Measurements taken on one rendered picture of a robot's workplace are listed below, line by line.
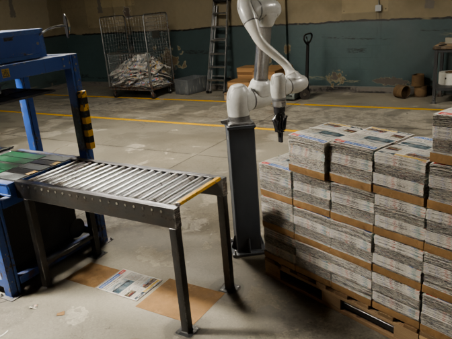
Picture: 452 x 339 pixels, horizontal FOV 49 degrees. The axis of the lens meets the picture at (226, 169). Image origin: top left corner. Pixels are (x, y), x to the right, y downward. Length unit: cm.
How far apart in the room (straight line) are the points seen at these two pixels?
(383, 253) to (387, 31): 710
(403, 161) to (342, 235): 63
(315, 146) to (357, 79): 702
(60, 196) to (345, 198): 174
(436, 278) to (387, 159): 62
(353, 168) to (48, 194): 190
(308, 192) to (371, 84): 688
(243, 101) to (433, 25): 630
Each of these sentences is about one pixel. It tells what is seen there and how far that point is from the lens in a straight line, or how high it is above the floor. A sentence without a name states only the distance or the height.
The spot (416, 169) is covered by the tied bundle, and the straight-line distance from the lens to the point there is 253.
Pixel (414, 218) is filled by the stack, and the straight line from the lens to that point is 263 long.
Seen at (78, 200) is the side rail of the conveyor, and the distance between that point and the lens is 321.
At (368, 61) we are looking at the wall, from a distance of 972.
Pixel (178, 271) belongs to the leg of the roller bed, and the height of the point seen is 42.
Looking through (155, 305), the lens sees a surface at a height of 0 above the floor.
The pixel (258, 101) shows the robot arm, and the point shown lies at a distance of 358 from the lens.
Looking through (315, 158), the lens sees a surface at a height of 96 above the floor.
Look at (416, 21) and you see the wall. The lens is 947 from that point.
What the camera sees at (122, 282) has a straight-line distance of 371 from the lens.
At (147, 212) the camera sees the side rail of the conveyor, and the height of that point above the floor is 75.
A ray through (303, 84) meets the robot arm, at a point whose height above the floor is 128.
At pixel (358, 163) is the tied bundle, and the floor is 98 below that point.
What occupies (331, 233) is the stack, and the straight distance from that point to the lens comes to 298.
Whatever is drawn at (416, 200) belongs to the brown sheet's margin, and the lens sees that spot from 257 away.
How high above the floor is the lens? 184
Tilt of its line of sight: 19 degrees down
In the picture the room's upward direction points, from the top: 5 degrees counter-clockwise
